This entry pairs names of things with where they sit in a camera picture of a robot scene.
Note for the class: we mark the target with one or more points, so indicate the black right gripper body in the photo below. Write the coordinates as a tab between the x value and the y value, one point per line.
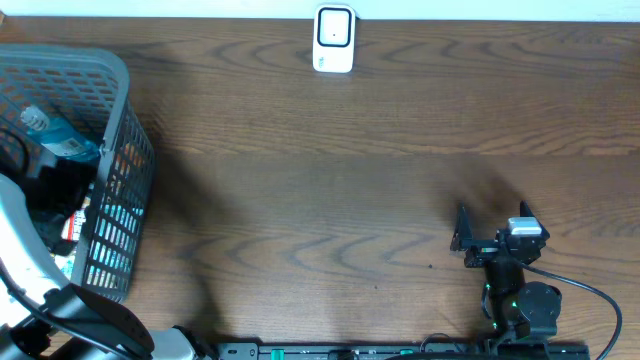
483	251

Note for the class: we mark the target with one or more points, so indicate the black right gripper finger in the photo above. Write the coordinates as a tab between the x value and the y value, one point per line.
525	210
462	237

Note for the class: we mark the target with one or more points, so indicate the orange yellow snack bag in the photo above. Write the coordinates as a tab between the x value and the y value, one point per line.
64	253

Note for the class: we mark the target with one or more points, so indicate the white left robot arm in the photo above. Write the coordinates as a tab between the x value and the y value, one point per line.
100	328

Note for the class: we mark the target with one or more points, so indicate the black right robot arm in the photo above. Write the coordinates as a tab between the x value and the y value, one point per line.
521	310

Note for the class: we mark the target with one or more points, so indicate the white barcode scanner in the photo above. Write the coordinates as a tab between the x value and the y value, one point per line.
333	38

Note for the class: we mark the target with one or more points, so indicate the grey plastic mesh basket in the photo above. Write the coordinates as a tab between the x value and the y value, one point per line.
89	89

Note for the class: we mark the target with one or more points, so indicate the blue mouthwash bottle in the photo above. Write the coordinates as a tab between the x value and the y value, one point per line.
58	136

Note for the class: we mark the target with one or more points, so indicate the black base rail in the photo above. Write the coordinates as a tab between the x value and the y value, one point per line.
432	350

